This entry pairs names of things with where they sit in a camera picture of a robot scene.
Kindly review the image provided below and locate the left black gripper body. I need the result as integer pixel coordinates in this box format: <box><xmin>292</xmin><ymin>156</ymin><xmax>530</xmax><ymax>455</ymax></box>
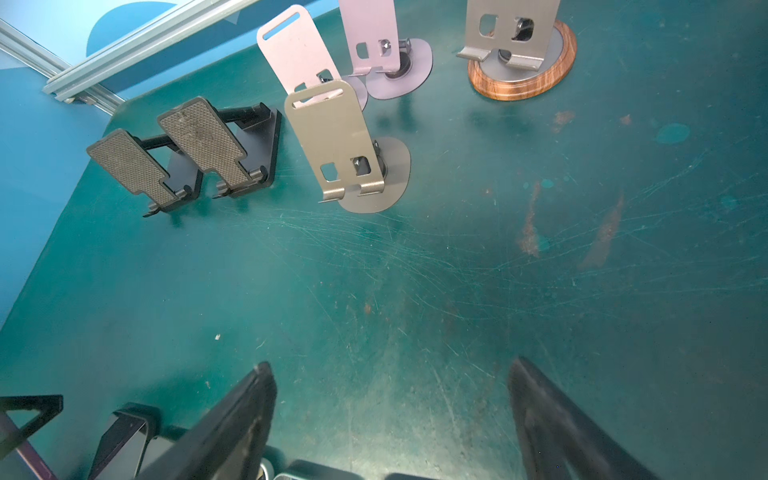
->
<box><xmin>1</xmin><ymin>394</ymin><xmax>64</xmax><ymax>480</ymax></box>

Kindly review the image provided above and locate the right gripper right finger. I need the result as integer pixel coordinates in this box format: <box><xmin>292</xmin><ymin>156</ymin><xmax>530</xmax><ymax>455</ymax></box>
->
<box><xmin>507</xmin><ymin>357</ymin><xmax>657</xmax><ymax>479</ymax></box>

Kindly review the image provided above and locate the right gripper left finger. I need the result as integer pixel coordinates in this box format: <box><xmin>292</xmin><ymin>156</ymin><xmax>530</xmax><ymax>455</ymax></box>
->
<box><xmin>138</xmin><ymin>362</ymin><xmax>277</xmax><ymax>479</ymax></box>

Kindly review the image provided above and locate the grey round stand blue phone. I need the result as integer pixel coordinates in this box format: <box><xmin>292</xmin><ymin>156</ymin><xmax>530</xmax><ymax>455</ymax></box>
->
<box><xmin>284</xmin><ymin>79</ymin><xmax>411</xmax><ymax>214</ymax></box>

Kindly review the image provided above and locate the grey phone stand emptied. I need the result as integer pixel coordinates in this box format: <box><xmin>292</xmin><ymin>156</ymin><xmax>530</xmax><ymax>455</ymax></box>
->
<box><xmin>257</xmin><ymin>4</ymin><xmax>368</xmax><ymax>109</ymax></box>

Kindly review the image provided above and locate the black stand far left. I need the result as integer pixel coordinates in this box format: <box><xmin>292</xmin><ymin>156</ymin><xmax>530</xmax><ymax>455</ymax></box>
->
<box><xmin>86</xmin><ymin>129</ymin><xmax>203</xmax><ymax>217</ymax></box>

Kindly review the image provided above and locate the black stand purple phone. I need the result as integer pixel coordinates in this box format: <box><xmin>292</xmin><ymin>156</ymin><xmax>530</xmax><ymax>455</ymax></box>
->
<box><xmin>157</xmin><ymin>96</ymin><xmax>282</xmax><ymax>198</ymax></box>

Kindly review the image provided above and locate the wooden round phone stand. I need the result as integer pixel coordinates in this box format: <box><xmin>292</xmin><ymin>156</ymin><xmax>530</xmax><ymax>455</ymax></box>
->
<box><xmin>458</xmin><ymin>0</ymin><xmax>578</xmax><ymax>102</ymax></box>

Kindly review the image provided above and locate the back horizontal aluminium bar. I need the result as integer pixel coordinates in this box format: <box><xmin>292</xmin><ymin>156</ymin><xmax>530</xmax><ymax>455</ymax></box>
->
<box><xmin>43</xmin><ymin>0</ymin><xmax>255</xmax><ymax>101</ymax></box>

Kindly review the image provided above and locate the left aluminium frame post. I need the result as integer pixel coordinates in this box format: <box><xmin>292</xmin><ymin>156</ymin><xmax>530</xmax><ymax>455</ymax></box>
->
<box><xmin>1</xmin><ymin>20</ymin><xmax>125</xmax><ymax>115</ymax></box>

